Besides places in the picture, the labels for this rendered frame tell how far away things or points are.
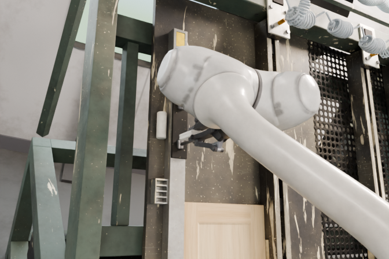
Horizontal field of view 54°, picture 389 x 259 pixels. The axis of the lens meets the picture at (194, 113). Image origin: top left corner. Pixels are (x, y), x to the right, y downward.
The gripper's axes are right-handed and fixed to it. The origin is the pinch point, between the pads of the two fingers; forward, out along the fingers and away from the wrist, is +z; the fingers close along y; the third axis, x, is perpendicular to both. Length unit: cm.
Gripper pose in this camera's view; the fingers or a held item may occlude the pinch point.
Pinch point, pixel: (190, 135)
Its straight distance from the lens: 100.1
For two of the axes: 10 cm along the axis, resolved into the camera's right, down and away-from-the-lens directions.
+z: -5.1, 2.3, 8.3
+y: -0.1, 9.6, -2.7
